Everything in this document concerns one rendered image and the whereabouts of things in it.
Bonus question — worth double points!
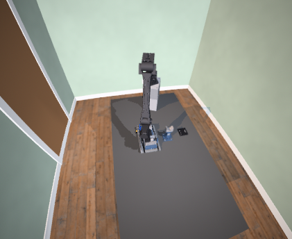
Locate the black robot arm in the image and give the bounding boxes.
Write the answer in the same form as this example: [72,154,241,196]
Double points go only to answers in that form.
[139,53,159,143]

